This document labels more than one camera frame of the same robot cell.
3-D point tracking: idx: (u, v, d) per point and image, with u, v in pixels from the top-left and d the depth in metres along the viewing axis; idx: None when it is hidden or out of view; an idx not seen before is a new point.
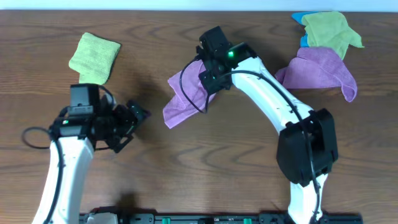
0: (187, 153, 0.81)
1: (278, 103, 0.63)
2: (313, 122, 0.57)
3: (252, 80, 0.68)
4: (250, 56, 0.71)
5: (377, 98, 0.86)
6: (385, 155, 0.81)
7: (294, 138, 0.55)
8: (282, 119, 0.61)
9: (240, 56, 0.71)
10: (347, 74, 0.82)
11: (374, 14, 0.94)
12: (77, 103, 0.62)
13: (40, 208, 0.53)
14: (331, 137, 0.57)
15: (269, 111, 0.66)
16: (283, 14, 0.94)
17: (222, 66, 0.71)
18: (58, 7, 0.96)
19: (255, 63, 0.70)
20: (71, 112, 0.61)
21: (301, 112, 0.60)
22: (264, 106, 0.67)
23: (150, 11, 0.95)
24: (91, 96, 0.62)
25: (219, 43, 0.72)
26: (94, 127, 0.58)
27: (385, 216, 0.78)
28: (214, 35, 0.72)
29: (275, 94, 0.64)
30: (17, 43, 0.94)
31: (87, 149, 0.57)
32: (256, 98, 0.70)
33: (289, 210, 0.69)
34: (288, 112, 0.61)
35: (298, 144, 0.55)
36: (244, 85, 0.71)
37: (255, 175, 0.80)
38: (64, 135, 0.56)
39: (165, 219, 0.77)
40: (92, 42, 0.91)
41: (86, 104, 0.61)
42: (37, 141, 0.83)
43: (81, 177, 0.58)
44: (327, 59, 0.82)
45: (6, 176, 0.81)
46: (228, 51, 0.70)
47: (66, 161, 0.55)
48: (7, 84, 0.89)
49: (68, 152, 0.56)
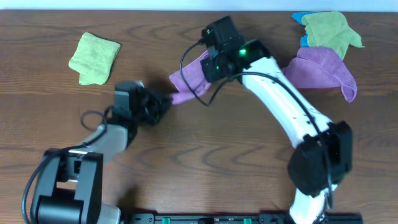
0: (187, 154, 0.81)
1: (296, 113, 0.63)
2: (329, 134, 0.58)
3: (266, 84, 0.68)
4: (264, 56, 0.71)
5: (377, 98, 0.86)
6: (385, 154, 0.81)
7: (315, 153, 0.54)
8: (301, 130, 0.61)
9: (252, 55, 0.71)
10: (347, 74, 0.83)
11: (373, 15, 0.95)
12: (119, 106, 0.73)
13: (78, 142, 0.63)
14: (347, 150, 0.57)
15: (283, 119, 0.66)
16: (283, 15, 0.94)
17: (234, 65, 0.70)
18: (58, 7, 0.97)
19: (268, 65, 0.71)
20: (115, 112, 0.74)
21: (319, 124, 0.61)
22: (277, 112, 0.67)
23: (150, 12, 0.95)
24: (129, 101, 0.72)
25: (229, 37, 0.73)
26: (132, 134, 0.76)
27: (384, 216, 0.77)
28: (223, 27, 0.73)
29: (291, 102, 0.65)
30: (16, 43, 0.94)
31: (124, 134, 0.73)
32: (269, 104, 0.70)
33: (290, 210, 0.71)
34: (305, 123, 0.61)
35: (319, 159, 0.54)
36: (259, 89, 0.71)
37: (255, 175, 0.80)
38: (111, 124, 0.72)
39: (165, 219, 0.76)
40: (92, 42, 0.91)
41: (125, 107, 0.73)
42: (38, 142, 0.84)
43: (114, 149, 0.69)
44: (327, 59, 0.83)
45: (7, 176, 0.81)
46: (240, 49, 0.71)
47: (109, 129, 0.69)
48: (6, 85, 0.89)
49: (112, 127, 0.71)
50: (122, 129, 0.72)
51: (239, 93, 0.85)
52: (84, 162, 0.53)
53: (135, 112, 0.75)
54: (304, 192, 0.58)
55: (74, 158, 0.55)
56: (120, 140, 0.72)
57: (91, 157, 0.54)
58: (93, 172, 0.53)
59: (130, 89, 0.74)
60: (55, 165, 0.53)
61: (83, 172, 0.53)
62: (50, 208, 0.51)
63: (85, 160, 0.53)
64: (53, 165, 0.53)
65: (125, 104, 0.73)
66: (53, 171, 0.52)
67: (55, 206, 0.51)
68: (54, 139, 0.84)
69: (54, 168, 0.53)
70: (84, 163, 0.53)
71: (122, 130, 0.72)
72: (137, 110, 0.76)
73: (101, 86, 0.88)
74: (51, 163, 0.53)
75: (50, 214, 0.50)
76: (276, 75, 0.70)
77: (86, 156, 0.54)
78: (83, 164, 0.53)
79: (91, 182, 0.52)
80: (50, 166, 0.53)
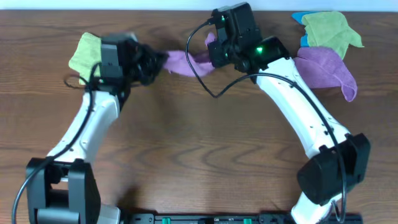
0: (187, 154, 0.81)
1: (313, 122, 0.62)
2: (344, 144, 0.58)
3: (285, 88, 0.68)
4: (283, 56, 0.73)
5: (377, 97, 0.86)
6: (386, 154, 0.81)
7: (328, 164, 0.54)
8: (316, 140, 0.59)
9: (267, 54, 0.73)
10: (347, 74, 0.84)
11: (371, 16, 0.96)
12: (108, 61, 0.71)
13: (63, 139, 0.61)
14: (363, 162, 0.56)
15: (300, 124, 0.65)
16: (283, 15, 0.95)
17: (248, 62, 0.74)
18: (59, 8, 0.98)
19: (288, 66, 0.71)
20: (103, 70, 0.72)
21: (337, 135, 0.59)
22: (294, 118, 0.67)
23: (150, 12, 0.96)
24: (118, 55, 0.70)
25: (246, 28, 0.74)
26: (123, 93, 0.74)
27: (387, 216, 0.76)
28: (240, 15, 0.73)
29: (311, 111, 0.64)
30: (17, 43, 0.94)
31: (115, 105, 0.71)
32: (286, 109, 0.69)
33: (292, 210, 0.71)
34: (323, 134, 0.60)
35: (331, 170, 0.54)
36: (275, 93, 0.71)
37: (256, 175, 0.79)
38: (100, 91, 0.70)
39: (165, 219, 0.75)
40: (92, 42, 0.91)
41: (115, 63, 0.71)
42: (37, 140, 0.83)
43: (104, 124, 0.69)
44: (327, 59, 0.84)
45: (4, 176, 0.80)
46: (257, 46, 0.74)
47: (95, 107, 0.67)
48: (5, 84, 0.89)
49: (99, 101, 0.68)
50: (111, 98, 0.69)
51: (238, 94, 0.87)
52: (71, 173, 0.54)
53: (124, 68, 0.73)
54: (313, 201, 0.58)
55: (61, 165, 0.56)
56: (109, 112, 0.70)
57: (76, 168, 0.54)
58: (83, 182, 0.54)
59: (117, 42, 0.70)
60: (41, 178, 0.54)
61: (73, 183, 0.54)
62: (49, 211, 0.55)
63: (71, 171, 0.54)
64: (40, 178, 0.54)
65: (114, 58, 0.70)
66: (41, 183, 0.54)
67: (53, 208, 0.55)
68: (53, 137, 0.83)
69: (41, 180, 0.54)
70: (71, 176, 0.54)
71: (111, 101, 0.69)
72: (127, 66, 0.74)
73: None
74: (37, 176, 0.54)
75: (49, 217, 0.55)
76: (295, 79, 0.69)
77: (71, 168, 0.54)
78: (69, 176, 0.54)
79: (83, 190, 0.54)
80: (38, 178, 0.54)
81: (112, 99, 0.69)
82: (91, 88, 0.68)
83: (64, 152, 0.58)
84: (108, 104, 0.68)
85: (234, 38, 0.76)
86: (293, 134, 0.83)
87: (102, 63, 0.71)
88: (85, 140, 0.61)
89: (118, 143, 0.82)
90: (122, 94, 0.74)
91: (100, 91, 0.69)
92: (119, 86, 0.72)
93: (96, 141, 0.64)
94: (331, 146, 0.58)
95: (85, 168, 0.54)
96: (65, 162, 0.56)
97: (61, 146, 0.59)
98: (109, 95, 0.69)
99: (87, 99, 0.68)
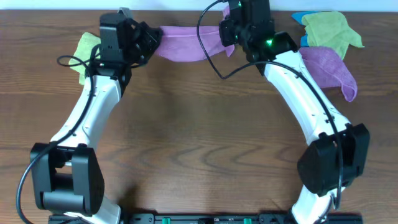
0: (187, 154, 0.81)
1: (314, 109, 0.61)
2: (346, 135, 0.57)
3: (289, 78, 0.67)
4: (291, 50, 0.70)
5: (377, 98, 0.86)
6: (386, 154, 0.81)
7: (327, 150, 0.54)
8: (317, 128, 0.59)
9: (277, 47, 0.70)
10: (347, 74, 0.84)
11: (370, 16, 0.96)
12: (108, 44, 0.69)
13: (66, 124, 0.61)
14: (362, 153, 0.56)
15: (301, 112, 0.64)
16: (283, 15, 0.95)
17: (257, 53, 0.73)
18: (59, 8, 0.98)
19: (295, 59, 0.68)
20: (103, 53, 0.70)
21: (337, 124, 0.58)
22: (296, 106, 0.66)
23: (150, 12, 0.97)
24: (118, 40, 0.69)
25: (261, 19, 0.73)
26: (124, 77, 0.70)
27: (386, 216, 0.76)
28: (258, 6, 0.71)
29: (314, 100, 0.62)
30: (17, 43, 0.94)
31: (116, 89, 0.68)
32: (289, 98, 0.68)
33: (293, 208, 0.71)
34: (324, 122, 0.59)
35: (329, 156, 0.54)
36: (279, 81, 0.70)
37: (256, 175, 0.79)
38: (101, 74, 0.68)
39: (165, 218, 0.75)
40: (92, 42, 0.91)
41: (115, 48, 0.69)
42: (37, 140, 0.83)
43: (107, 109, 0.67)
44: (326, 59, 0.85)
45: (5, 176, 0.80)
46: (267, 40, 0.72)
47: (97, 92, 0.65)
48: (6, 84, 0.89)
49: (100, 86, 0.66)
50: (112, 81, 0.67)
51: (238, 93, 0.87)
52: (76, 157, 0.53)
53: (125, 51, 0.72)
54: (311, 190, 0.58)
55: (64, 150, 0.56)
56: (111, 99, 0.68)
57: (81, 153, 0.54)
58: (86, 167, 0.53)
59: (117, 23, 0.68)
60: (45, 162, 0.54)
61: (77, 168, 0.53)
62: (54, 194, 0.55)
63: (76, 156, 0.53)
64: (43, 162, 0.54)
65: (114, 41, 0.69)
66: (45, 167, 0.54)
67: (60, 191, 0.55)
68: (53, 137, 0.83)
69: (45, 164, 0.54)
70: (75, 162, 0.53)
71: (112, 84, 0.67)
72: (127, 50, 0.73)
73: None
74: (41, 160, 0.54)
75: (53, 199, 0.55)
76: (301, 71, 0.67)
77: (76, 152, 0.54)
78: (74, 160, 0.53)
79: (86, 176, 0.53)
80: (41, 162, 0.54)
81: (113, 83, 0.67)
82: (91, 71, 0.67)
83: (67, 137, 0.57)
84: (109, 88, 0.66)
85: (247, 27, 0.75)
86: (294, 134, 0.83)
87: (102, 45, 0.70)
88: (87, 126, 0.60)
89: (118, 142, 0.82)
90: (124, 78, 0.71)
91: (102, 76, 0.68)
92: (119, 68, 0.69)
93: (99, 125, 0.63)
94: (330, 134, 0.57)
95: (89, 152, 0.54)
96: (68, 147, 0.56)
97: (63, 131, 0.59)
98: (110, 79, 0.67)
99: (89, 83, 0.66)
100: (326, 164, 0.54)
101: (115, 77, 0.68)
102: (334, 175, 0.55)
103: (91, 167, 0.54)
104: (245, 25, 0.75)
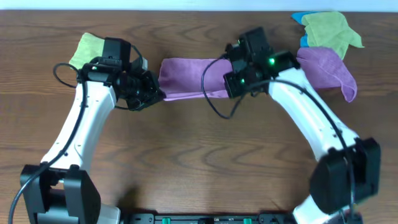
0: (187, 154, 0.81)
1: (321, 124, 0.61)
2: (356, 150, 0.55)
3: (293, 94, 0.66)
4: (294, 67, 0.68)
5: (377, 98, 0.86)
6: (386, 154, 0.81)
7: (336, 168, 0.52)
8: (325, 143, 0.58)
9: (280, 65, 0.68)
10: (347, 74, 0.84)
11: (370, 15, 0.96)
12: (109, 55, 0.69)
13: (56, 141, 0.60)
14: (373, 168, 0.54)
15: (308, 129, 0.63)
16: (283, 15, 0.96)
17: (260, 72, 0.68)
18: (59, 8, 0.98)
19: (298, 76, 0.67)
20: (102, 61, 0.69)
21: (346, 139, 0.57)
22: (303, 122, 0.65)
23: (150, 12, 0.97)
24: (121, 51, 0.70)
25: (259, 47, 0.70)
26: (119, 79, 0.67)
27: (386, 216, 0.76)
28: (254, 37, 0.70)
29: (321, 116, 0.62)
30: (17, 43, 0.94)
31: (111, 96, 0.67)
32: (295, 112, 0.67)
33: (295, 210, 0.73)
34: (332, 137, 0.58)
35: (340, 173, 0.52)
36: (284, 98, 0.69)
37: (256, 175, 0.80)
38: (92, 81, 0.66)
39: (165, 218, 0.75)
40: (92, 42, 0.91)
41: (115, 58, 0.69)
42: (37, 140, 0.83)
43: (100, 121, 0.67)
44: (326, 60, 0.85)
45: (5, 176, 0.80)
46: (270, 58, 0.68)
47: (89, 102, 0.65)
48: (6, 84, 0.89)
49: (92, 96, 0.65)
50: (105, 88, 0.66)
51: None
52: (68, 180, 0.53)
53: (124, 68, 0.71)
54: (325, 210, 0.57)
55: (56, 170, 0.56)
56: (104, 110, 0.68)
57: (73, 177, 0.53)
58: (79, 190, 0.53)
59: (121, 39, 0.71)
60: (37, 186, 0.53)
61: (69, 192, 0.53)
62: (49, 213, 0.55)
63: (67, 180, 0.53)
64: (35, 186, 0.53)
65: (115, 51, 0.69)
66: (37, 191, 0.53)
67: (55, 210, 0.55)
68: (54, 138, 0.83)
69: (37, 188, 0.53)
70: (68, 185, 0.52)
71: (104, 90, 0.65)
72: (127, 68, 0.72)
73: None
74: (33, 184, 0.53)
75: (50, 218, 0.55)
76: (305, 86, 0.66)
77: (68, 177, 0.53)
78: (66, 184, 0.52)
79: (79, 198, 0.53)
80: (33, 185, 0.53)
81: (107, 90, 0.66)
82: (81, 77, 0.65)
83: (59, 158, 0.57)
84: (103, 98, 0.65)
85: (247, 57, 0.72)
86: (294, 134, 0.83)
87: (102, 56, 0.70)
88: (79, 144, 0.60)
89: (119, 143, 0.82)
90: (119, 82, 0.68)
91: (91, 81, 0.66)
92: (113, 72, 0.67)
93: (91, 140, 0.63)
94: (340, 148, 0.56)
95: (81, 175, 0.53)
96: (61, 169, 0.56)
97: (55, 150, 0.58)
98: (104, 86, 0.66)
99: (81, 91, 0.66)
100: (337, 183, 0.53)
101: (109, 83, 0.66)
102: (346, 194, 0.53)
103: (84, 188, 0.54)
104: (247, 56, 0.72)
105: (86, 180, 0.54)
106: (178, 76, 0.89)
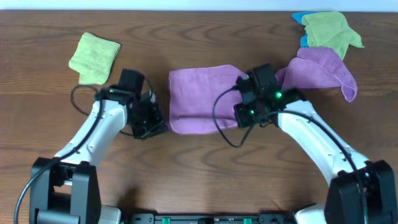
0: (187, 154, 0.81)
1: (329, 149, 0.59)
2: (369, 174, 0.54)
3: (301, 123, 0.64)
4: (300, 99, 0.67)
5: (377, 98, 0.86)
6: (387, 155, 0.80)
7: (349, 190, 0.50)
8: (334, 167, 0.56)
9: (286, 99, 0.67)
10: (347, 74, 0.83)
11: (370, 15, 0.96)
12: (124, 83, 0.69)
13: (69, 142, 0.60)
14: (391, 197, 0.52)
15: (318, 156, 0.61)
16: (283, 15, 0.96)
17: (268, 107, 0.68)
18: (58, 7, 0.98)
19: (305, 106, 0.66)
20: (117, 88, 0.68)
21: (355, 161, 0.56)
22: (313, 152, 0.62)
23: (150, 12, 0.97)
24: (136, 82, 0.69)
25: (267, 81, 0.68)
26: (132, 104, 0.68)
27: None
28: (264, 71, 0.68)
29: (329, 140, 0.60)
30: (17, 43, 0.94)
31: (123, 115, 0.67)
32: (305, 143, 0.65)
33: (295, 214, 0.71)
34: (342, 161, 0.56)
35: (353, 196, 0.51)
36: (293, 129, 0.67)
37: (256, 175, 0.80)
38: (110, 100, 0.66)
39: (165, 218, 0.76)
40: (92, 42, 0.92)
41: (131, 86, 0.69)
42: (36, 140, 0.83)
43: (111, 134, 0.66)
44: (327, 59, 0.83)
45: (5, 175, 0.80)
46: (277, 93, 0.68)
47: (104, 114, 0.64)
48: (6, 84, 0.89)
49: (107, 109, 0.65)
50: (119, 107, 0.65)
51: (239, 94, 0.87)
52: (76, 174, 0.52)
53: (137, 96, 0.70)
54: None
55: (66, 167, 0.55)
56: (115, 127, 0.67)
57: (81, 170, 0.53)
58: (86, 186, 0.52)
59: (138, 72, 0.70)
60: (45, 179, 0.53)
61: (75, 187, 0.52)
62: (49, 214, 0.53)
63: (76, 173, 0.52)
64: (44, 178, 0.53)
65: (131, 82, 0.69)
66: (45, 183, 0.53)
67: (55, 211, 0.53)
68: (53, 138, 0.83)
69: (46, 180, 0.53)
70: (75, 178, 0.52)
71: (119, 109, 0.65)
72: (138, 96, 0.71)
73: (101, 86, 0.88)
74: (43, 175, 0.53)
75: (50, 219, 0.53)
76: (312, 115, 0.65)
77: (77, 170, 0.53)
78: (74, 178, 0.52)
79: (85, 196, 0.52)
80: (43, 178, 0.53)
81: (120, 107, 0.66)
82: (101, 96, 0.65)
83: (71, 155, 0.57)
84: (117, 112, 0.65)
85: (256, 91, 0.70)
86: None
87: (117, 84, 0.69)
88: (91, 145, 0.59)
89: (119, 143, 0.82)
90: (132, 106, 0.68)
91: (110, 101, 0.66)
92: (128, 96, 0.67)
93: (101, 150, 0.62)
94: (351, 171, 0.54)
95: (89, 170, 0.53)
96: (71, 164, 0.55)
97: (68, 148, 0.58)
98: (118, 104, 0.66)
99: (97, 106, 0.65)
100: (352, 207, 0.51)
101: (124, 103, 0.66)
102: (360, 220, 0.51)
103: (91, 188, 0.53)
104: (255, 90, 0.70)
105: (94, 178, 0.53)
106: (184, 92, 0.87)
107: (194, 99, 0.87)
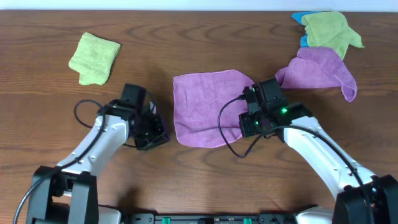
0: (187, 154, 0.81)
1: (335, 163, 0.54)
2: (375, 190, 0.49)
3: (306, 139, 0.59)
4: (306, 115, 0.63)
5: (377, 98, 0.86)
6: (386, 154, 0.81)
7: (356, 204, 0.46)
8: (339, 183, 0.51)
9: (291, 115, 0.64)
10: (347, 74, 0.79)
11: (370, 15, 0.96)
12: (127, 99, 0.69)
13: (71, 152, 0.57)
14: None
15: (324, 171, 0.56)
16: (283, 15, 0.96)
17: (274, 122, 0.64)
18: (58, 7, 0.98)
19: (310, 121, 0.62)
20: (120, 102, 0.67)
21: (362, 175, 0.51)
22: (319, 168, 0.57)
23: (150, 12, 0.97)
24: (139, 98, 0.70)
25: (273, 96, 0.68)
26: (134, 120, 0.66)
27: None
28: (270, 86, 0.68)
29: (334, 155, 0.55)
30: (17, 43, 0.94)
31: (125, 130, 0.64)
32: (311, 159, 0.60)
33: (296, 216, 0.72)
34: (347, 175, 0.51)
35: (360, 212, 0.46)
36: (298, 144, 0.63)
37: (256, 175, 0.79)
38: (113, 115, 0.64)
39: (165, 218, 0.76)
40: (92, 42, 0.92)
41: (134, 102, 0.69)
42: (36, 140, 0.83)
43: (112, 149, 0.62)
44: (327, 59, 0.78)
45: (5, 175, 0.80)
46: (282, 108, 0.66)
47: (107, 128, 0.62)
48: (6, 84, 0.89)
49: (111, 122, 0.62)
50: (122, 122, 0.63)
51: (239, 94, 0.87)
52: (76, 185, 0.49)
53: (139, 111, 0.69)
54: None
55: (66, 177, 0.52)
56: (115, 142, 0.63)
57: (83, 180, 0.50)
58: (86, 195, 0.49)
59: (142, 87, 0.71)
60: (45, 188, 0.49)
61: (74, 195, 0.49)
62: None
63: (77, 182, 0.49)
64: (44, 187, 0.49)
65: (134, 97, 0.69)
66: (45, 193, 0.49)
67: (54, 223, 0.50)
68: (53, 138, 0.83)
69: (45, 189, 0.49)
70: (76, 187, 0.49)
71: (122, 124, 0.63)
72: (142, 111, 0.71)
73: (101, 86, 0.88)
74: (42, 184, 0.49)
75: None
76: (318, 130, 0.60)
77: (78, 179, 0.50)
78: (75, 187, 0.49)
79: (84, 205, 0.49)
80: (42, 186, 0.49)
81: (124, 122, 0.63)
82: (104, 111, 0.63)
83: (72, 164, 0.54)
84: (119, 126, 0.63)
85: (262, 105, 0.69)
86: None
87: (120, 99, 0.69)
88: (93, 156, 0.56)
89: None
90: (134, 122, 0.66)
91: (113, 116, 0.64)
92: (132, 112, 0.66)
93: (101, 163, 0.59)
94: (357, 186, 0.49)
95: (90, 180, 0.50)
96: (71, 174, 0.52)
97: (68, 158, 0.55)
98: (121, 119, 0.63)
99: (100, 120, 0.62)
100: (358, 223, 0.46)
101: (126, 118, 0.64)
102: None
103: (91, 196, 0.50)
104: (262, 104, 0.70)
105: (94, 187, 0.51)
106: (188, 96, 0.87)
107: (198, 104, 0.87)
